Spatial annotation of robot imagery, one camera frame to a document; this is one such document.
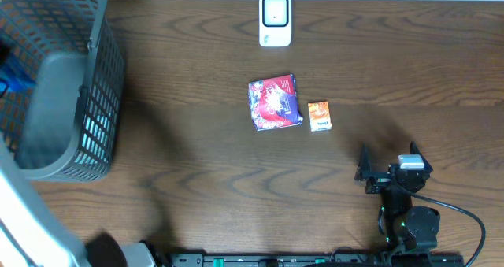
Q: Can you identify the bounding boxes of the grey plastic mesh basket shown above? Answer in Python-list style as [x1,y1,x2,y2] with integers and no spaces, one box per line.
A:
[1,0,125,182]

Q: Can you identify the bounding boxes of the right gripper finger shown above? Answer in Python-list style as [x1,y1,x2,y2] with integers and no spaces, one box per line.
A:
[354,143,372,181]
[409,142,433,173]

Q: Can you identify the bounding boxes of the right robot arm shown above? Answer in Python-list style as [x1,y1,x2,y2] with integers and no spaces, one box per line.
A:
[354,143,440,266]

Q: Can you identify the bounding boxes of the blue snack bar wrapper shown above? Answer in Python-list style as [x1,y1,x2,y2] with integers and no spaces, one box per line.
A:
[1,54,35,97]

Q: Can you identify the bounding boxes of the small orange snack packet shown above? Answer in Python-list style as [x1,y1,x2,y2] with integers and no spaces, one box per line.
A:
[308,101,332,132]

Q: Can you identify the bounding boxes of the white barcode scanner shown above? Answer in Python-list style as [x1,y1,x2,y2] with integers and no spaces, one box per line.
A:
[259,0,292,47]

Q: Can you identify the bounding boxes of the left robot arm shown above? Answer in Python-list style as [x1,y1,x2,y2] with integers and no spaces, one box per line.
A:
[1,143,156,267]

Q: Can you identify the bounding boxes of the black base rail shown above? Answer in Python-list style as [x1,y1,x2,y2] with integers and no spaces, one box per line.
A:
[168,249,465,267]

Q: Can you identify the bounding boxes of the red purple snack packet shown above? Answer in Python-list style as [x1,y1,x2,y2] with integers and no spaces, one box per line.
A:
[247,74,303,131]

